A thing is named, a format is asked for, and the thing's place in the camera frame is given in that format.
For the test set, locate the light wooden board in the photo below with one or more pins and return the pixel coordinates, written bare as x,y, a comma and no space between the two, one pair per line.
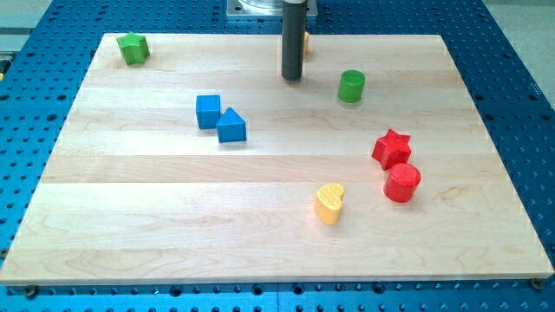
135,192

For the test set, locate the blue triangle block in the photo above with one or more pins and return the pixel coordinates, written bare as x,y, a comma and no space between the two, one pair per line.
231,127

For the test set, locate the yellow heart block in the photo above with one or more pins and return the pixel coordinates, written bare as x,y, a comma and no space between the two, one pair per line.
329,203

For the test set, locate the blue cube block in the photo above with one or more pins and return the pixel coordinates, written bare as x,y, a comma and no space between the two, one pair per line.
208,111

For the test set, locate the green cylinder block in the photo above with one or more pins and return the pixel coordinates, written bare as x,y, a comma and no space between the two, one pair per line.
351,86

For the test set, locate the yellow block behind rod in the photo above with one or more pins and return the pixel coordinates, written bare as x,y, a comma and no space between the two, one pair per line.
306,43

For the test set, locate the red star block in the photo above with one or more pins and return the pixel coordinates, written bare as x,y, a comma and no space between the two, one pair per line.
391,149

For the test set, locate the red cylinder block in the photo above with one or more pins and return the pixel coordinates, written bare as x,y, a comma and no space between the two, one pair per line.
402,182

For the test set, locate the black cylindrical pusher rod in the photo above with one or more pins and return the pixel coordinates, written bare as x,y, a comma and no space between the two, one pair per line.
294,13

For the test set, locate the green star block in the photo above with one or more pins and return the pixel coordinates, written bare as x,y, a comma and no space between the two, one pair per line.
134,48

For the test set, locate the blue perforated table plate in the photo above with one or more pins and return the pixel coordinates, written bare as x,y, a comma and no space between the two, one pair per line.
504,50

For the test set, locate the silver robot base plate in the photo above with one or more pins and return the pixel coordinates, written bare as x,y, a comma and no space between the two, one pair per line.
254,8

